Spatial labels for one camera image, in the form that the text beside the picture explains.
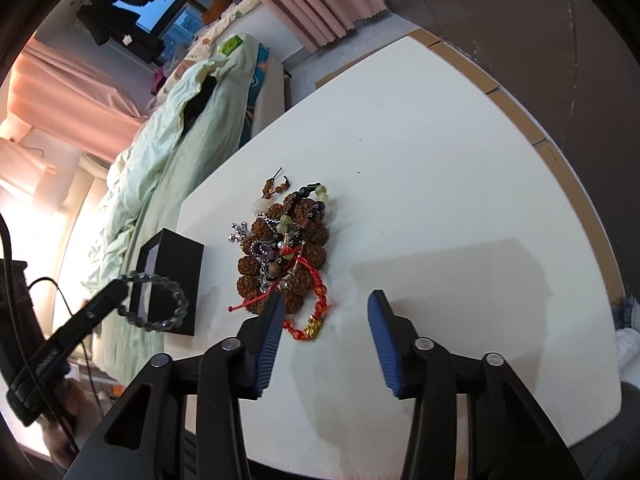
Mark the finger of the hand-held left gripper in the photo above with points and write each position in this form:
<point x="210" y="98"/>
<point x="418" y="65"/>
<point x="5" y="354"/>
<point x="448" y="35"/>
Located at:
<point x="95" y="310"/>

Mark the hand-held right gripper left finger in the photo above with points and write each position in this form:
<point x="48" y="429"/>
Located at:
<point x="267" y="355"/>

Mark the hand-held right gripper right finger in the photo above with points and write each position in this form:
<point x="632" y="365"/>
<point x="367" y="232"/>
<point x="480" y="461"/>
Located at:
<point x="382" y="345"/>

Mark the black jewelry box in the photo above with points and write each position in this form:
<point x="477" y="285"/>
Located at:
<point x="181" y="260"/>

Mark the person's left hand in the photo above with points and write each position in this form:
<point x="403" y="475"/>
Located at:
<point x="70" y="410"/>

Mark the light green quilt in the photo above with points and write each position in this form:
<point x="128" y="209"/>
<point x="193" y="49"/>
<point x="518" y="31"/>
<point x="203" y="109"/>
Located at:
<point x="150" y="160"/>

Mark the white table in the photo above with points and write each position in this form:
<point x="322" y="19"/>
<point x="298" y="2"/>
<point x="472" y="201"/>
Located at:
<point x="425" y="160"/>

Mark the pink curtain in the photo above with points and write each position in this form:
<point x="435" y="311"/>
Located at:
<point x="75" y="100"/>
<point x="310" y="0"/>

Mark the bed with green sheet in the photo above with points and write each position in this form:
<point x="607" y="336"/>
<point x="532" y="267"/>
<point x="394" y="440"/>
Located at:
<point x="220" y="125"/>

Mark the black cloth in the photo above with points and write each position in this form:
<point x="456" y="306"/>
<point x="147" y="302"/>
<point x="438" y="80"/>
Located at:
<point x="202" y="102"/>

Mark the pink cloth item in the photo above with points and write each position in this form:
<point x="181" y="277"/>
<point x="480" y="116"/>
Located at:
<point x="158" y="81"/>

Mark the brown cardboard sheets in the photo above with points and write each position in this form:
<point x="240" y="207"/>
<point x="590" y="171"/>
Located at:
<point x="525" y="125"/>

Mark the white printed blanket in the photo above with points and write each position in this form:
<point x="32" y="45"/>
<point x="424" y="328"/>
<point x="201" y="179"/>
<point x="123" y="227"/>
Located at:
<point x="200" y="45"/>

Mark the hanging dark clothes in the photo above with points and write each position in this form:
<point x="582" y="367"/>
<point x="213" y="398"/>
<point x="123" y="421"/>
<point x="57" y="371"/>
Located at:
<point x="100" y="20"/>

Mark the small green box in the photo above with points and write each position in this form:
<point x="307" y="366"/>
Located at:
<point x="230" y="45"/>

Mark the window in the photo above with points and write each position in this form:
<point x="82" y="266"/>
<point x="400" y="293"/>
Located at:
<point x="150" y="17"/>

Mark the orange item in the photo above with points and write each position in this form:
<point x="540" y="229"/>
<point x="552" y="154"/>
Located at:
<point x="215" y="8"/>

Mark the dark brown wardrobe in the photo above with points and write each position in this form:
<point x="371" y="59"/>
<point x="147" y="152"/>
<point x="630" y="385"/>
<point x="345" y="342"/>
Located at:
<point x="550" y="35"/>

